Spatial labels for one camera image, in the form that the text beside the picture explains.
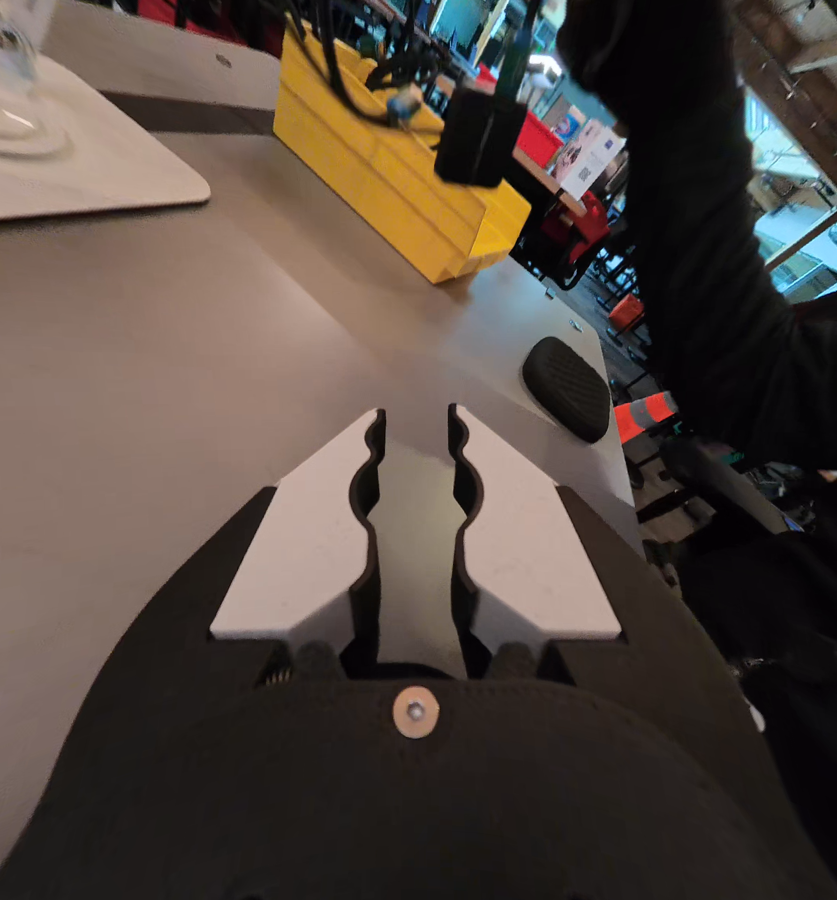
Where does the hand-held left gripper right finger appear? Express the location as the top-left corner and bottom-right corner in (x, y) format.
(448, 403), (623, 644)

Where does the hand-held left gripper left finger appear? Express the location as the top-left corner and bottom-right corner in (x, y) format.
(209, 408), (389, 644)

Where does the yellow plastic bin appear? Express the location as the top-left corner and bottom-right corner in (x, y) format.
(272, 17), (532, 285)

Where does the black mesh armrest pad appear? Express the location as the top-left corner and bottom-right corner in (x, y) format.
(521, 336), (611, 444)

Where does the person's black clothed torso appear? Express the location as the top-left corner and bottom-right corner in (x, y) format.
(671, 288), (837, 900)

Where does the red chair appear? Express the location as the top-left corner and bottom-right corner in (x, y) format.
(541, 190), (612, 289)

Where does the white printed flyer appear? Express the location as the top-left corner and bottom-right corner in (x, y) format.
(548, 120), (626, 199)

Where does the red plastic bin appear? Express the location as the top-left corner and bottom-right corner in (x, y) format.
(513, 109), (563, 170)

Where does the red plastic crate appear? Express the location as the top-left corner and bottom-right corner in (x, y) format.
(137, 0), (208, 32)

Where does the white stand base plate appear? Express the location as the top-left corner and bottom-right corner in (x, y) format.
(0, 0), (211, 225)

